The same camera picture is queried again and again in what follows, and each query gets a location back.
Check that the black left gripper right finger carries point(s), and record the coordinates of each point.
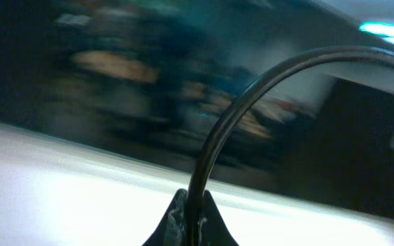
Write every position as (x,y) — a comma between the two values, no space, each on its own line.
(212,230)

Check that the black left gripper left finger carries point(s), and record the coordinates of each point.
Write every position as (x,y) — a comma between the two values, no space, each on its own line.
(171,229)

